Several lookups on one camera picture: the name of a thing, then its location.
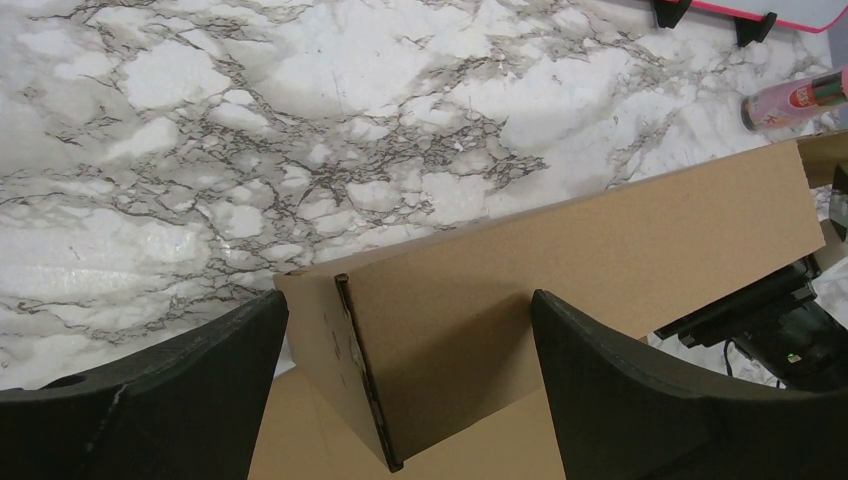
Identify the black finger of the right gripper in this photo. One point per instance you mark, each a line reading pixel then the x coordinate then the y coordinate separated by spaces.
pixel 838 203

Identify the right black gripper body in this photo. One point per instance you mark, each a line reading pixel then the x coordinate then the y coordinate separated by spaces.
pixel 776 322

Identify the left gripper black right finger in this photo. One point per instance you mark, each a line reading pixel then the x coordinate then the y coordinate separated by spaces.
pixel 624 410

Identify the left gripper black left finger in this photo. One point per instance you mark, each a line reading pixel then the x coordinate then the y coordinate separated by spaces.
pixel 189 407

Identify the brown cardboard box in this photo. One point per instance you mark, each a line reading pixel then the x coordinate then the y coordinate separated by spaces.
pixel 417 360

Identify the pink capped small bottle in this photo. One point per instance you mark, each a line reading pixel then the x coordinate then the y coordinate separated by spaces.
pixel 792 103

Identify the pink framed whiteboard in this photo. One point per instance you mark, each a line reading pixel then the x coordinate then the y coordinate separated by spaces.
pixel 753 20

